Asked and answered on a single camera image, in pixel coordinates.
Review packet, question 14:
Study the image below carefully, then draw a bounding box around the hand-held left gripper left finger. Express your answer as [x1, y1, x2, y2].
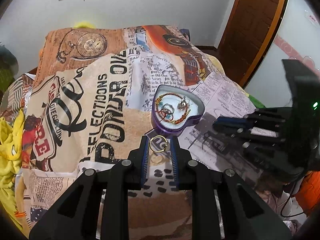
[29, 135, 151, 240]

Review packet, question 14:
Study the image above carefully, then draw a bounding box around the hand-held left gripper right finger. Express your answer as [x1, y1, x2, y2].
[170, 136, 293, 240]

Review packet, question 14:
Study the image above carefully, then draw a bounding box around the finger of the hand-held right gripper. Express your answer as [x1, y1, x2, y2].
[212, 107, 290, 132]
[231, 127, 305, 178]

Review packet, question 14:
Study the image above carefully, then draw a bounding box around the gold ring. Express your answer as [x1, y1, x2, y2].
[149, 135, 171, 153]

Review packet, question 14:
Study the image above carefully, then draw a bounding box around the orange beaded bracelet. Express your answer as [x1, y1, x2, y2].
[155, 93, 192, 124]

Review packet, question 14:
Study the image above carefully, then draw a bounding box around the purple heart-shaped tin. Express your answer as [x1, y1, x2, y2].
[151, 85, 206, 134]

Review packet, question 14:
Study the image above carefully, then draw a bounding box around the person's right forearm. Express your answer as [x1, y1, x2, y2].
[297, 170, 320, 216]

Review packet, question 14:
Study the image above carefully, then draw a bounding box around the white heart-print wardrobe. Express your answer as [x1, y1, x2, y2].
[244, 0, 320, 110]

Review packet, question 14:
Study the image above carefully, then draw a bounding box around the newspaper print blanket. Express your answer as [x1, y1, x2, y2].
[15, 24, 285, 240]

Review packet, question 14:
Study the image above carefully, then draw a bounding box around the white wardrobe sticker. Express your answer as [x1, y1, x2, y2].
[305, 10, 320, 27]

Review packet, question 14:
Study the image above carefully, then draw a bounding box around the brown wooden door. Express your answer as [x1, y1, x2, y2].
[217, 0, 292, 87]

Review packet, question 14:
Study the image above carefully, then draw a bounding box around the dark blue cloth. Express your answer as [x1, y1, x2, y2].
[179, 28, 192, 41]

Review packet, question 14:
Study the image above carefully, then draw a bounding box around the yellow cloth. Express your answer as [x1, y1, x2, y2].
[0, 109, 27, 233]

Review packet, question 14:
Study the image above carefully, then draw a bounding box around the striped cloth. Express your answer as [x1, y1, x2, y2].
[0, 73, 37, 122]

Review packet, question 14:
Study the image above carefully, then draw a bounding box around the yellow plastic object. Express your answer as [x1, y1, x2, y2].
[74, 21, 97, 29]

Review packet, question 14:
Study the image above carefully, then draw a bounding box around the pile of clutter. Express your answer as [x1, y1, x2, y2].
[0, 44, 20, 93]

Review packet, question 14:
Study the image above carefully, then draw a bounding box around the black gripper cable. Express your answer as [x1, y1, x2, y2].
[280, 177, 308, 218]

